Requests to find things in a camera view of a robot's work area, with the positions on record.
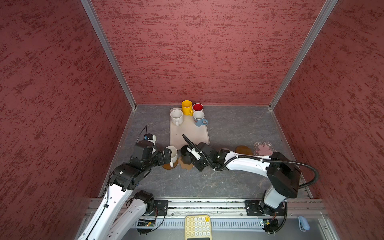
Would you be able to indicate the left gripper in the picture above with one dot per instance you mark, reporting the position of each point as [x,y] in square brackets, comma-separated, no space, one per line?
[161,160]

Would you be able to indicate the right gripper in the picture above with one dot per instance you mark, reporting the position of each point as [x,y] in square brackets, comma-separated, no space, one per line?
[197,165]

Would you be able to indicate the black mug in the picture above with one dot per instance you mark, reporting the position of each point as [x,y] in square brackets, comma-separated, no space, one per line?
[187,157]

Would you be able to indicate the brown paw coaster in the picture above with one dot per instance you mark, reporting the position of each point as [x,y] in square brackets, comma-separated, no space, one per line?
[186,166]

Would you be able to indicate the brown glossy coaster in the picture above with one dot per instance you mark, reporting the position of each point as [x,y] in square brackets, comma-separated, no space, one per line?
[171,165]

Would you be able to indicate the white mug front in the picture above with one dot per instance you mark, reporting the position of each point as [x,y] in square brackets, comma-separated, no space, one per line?
[174,153]

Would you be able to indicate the white mug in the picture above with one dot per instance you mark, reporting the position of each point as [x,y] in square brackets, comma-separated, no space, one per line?
[174,153]
[177,117]

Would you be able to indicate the brown wooden coaster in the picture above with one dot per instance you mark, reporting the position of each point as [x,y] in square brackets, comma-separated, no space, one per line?
[243,150]

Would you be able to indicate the pink flower coaster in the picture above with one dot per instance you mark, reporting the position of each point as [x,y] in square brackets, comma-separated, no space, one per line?
[263,149]

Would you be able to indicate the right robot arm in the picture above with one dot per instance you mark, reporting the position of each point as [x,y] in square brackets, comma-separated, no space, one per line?
[283,174]

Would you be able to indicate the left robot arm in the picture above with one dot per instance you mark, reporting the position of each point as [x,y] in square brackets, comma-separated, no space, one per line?
[120,208]

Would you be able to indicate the beige serving tray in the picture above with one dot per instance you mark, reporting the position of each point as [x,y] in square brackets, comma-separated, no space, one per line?
[188,128]

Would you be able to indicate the blue floral mug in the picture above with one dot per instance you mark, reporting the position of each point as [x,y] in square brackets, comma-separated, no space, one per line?
[199,118]

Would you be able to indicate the white mug rear left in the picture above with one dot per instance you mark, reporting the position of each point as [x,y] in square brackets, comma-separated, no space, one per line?
[177,117]

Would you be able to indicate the red interior mug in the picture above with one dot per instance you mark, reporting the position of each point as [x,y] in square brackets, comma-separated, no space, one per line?
[198,107]

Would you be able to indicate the yellow mug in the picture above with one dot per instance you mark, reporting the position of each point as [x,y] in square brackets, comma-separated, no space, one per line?
[187,108]

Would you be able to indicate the yellow keypad calculator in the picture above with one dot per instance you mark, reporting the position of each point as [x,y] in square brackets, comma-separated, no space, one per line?
[198,227]

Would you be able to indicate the light blue small device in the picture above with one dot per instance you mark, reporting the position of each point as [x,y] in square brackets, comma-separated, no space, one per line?
[303,224]

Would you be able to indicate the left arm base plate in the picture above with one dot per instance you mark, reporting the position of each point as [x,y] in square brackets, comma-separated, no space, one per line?
[160,207]

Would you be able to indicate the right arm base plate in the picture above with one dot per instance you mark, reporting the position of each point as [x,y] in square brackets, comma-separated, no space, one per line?
[253,208]

